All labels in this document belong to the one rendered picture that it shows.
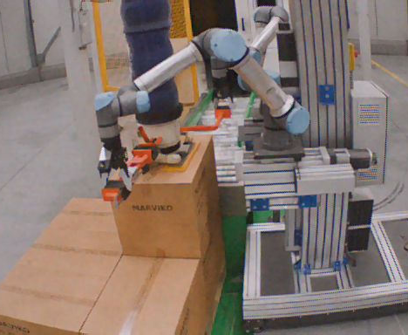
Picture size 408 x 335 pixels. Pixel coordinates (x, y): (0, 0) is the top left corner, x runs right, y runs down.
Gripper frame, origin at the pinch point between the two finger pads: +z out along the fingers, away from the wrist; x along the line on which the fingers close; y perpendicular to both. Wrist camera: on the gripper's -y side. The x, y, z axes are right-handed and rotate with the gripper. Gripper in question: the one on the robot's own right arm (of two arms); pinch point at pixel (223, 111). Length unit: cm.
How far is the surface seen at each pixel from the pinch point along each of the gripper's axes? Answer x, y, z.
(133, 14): -28, 42, -60
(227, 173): -8, -38, 53
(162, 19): -17, 36, -56
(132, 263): -38, 65, 54
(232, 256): -5, -19, 108
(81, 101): -127, -76, 7
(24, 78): -734, -810, 91
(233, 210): 0, -7, 64
